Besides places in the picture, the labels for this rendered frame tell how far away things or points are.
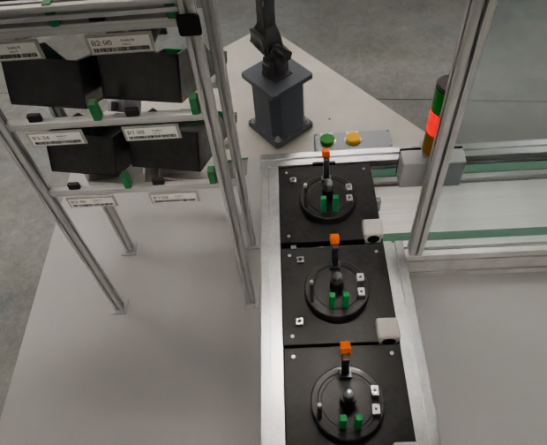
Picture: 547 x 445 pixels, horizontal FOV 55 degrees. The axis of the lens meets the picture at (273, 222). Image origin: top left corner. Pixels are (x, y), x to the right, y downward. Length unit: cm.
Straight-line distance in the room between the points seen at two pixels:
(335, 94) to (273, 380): 99
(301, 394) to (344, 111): 94
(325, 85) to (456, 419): 109
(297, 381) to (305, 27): 281
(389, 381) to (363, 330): 12
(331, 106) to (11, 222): 178
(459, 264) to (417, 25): 251
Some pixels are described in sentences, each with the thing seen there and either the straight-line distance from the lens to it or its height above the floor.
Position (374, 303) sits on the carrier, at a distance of 117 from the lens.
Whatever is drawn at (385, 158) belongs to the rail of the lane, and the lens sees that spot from 144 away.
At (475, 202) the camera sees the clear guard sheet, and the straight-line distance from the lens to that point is 115.
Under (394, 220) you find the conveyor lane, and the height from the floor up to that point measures 92.
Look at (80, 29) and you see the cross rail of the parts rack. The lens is 76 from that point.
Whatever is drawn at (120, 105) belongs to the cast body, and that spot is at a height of 128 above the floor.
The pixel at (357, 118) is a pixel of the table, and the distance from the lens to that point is 169.
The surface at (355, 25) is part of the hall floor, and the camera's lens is 362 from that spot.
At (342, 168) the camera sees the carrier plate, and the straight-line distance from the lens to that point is 139.
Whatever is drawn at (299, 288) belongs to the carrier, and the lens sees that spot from 118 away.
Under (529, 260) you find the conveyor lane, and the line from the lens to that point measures 138.
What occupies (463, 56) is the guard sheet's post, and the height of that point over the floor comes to 151.
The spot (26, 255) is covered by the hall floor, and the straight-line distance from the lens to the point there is 273.
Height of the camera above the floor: 200
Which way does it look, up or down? 54 degrees down
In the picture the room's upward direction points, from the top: 7 degrees counter-clockwise
